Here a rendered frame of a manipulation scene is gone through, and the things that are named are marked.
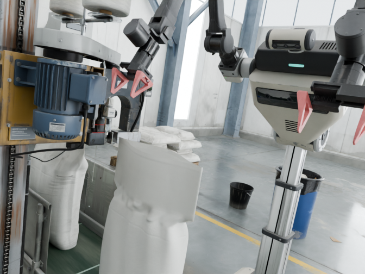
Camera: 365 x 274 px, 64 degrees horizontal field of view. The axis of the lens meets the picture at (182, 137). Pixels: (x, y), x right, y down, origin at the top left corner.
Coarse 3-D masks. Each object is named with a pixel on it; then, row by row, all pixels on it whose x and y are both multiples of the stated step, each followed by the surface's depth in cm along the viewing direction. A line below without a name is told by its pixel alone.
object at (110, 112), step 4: (112, 100) 123; (108, 104) 122; (112, 104) 123; (108, 108) 122; (112, 108) 123; (108, 112) 122; (112, 112) 123; (104, 116) 126; (108, 116) 122; (112, 116) 124
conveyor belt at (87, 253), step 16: (80, 224) 185; (80, 240) 167; (96, 240) 169; (48, 256) 148; (64, 256) 150; (80, 256) 152; (96, 256) 155; (48, 272) 137; (64, 272) 138; (80, 272) 140; (96, 272) 142
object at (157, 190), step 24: (120, 144) 131; (144, 144) 127; (120, 168) 131; (144, 168) 111; (168, 168) 107; (192, 168) 104; (120, 192) 126; (144, 192) 111; (168, 192) 108; (192, 192) 104; (120, 216) 120; (144, 216) 112; (168, 216) 108; (192, 216) 105; (120, 240) 120; (144, 240) 109; (168, 240) 105; (120, 264) 119; (144, 264) 109; (168, 264) 107
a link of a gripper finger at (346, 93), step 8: (344, 88) 54; (352, 88) 53; (360, 88) 52; (336, 96) 55; (344, 96) 53; (352, 96) 52; (360, 96) 52; (360, 120) 51; (360, 128) 51; (360, 136) 52
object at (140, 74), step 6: (132, 66) 90; (138, 66) 88; (132, 72) 92; (138, 72) 87; (144, 72) 88; (138, 78) 87; (144, 78) 89; (150, 78) 90; (144, 84) 91; (150, 84) 91; (132, 90) 88; (138, 90) 90; (144, 90) 91; (132, 96) 89
